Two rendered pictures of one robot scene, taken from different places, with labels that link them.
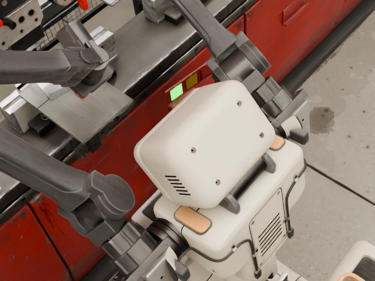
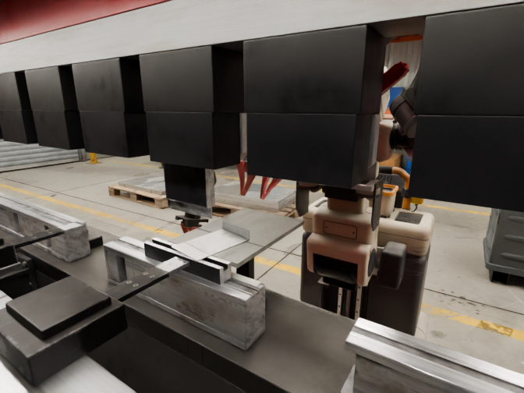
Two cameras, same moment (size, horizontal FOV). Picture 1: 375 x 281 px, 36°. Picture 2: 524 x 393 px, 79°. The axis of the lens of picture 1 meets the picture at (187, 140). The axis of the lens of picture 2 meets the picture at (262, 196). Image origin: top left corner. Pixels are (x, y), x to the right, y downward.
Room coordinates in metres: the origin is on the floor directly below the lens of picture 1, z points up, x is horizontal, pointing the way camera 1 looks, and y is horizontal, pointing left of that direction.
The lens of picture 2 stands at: (1.18, 0.93, 1.26)
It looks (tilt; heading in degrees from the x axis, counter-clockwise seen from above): 16 degrees down; 255
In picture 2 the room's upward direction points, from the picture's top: straight up
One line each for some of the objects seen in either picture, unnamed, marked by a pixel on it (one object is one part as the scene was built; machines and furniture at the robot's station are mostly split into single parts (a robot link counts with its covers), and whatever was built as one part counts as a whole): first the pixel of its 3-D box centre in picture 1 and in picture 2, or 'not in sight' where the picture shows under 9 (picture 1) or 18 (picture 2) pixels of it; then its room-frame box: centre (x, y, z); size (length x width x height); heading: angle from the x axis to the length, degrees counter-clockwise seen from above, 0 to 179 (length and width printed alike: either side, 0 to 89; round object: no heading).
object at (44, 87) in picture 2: not in sight; (67, 109); (1.41, 0.10, 1.26); 0.15 x 0.09 x 0.17; 131
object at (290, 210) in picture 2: not in sight; (253, 205); (0.28, -2.80, 0.07); 1.20 x 0.81 x 0.14; 136
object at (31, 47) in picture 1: (25, 38); (189, 187); (1.16, 0.38, 1.13); 0.10 x 0.02 x 0.10; 131
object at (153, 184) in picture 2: not in sight; (156, 184); (1.48, -3.88, 0.17); 0.99 x 0.63 x 0.05; 130
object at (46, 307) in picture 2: not in sight; (113, 290); (1.28, 0.49, 1.01); 0.26 x 0.12 x 0.05; 41
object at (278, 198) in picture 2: not in sight; (253, 195); (0.28, -2.81, 0.20); 1.01 x 0.63 x 0.12; 136
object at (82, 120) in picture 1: (75, 97); (241, 231); (1.05, 0.28, 1.00); 0.26 x 0.18 x 0.01; 41
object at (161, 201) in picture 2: not in sight; (157, 190); (1.48, -3.88, 0.07); 1.20 x 0.80 x 0.14; 130
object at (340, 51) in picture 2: not in sight; (311, 111); (1.01, 0.55, 1.26); 0.15 x 0.09 x 0.17; 131
